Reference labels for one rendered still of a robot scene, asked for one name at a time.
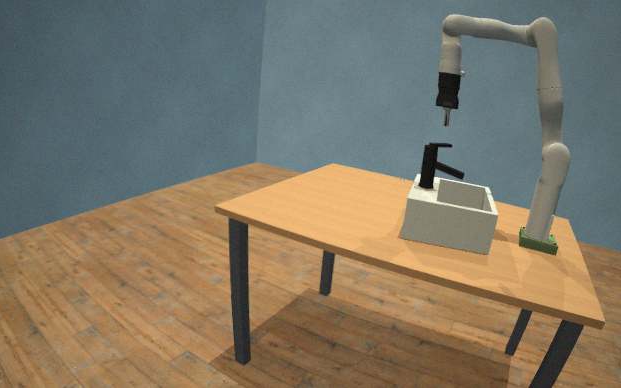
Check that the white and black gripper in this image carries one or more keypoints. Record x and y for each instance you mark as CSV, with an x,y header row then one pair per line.
x,y
449,86

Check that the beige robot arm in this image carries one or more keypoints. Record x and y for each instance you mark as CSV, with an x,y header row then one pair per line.
x,y
540,34

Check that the white square sink basin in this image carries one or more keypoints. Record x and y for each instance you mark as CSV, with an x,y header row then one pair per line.
x,y
429,220

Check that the black mixer tap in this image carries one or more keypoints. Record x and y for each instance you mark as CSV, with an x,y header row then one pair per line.
x,y
430,163

